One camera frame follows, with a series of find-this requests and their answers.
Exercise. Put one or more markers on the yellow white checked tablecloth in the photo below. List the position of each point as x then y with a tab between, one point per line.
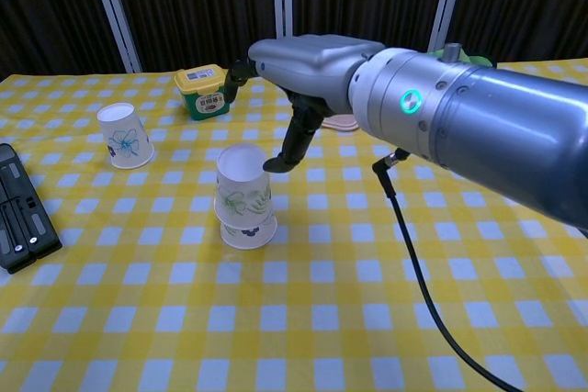
229	309

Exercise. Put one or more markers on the yellow green food tub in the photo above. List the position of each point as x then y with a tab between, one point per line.
202	93

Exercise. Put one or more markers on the paper cup green leaf print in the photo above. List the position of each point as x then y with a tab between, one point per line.
241	194

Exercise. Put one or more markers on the black folding stand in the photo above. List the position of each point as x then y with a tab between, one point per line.
23	217

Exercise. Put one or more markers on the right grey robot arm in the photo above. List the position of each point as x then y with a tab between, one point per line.
482	112

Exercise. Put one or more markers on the green black cleaning mitt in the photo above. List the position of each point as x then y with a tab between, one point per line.
478	60

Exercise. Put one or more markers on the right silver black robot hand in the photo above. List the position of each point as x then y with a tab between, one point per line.
312	66

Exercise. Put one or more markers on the pink plastic tray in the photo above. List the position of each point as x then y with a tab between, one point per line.
342	125

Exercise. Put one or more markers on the paper cup blue flower print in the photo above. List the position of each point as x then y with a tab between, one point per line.
125	137

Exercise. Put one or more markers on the paper cup purple print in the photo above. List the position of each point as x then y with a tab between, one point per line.
248	238

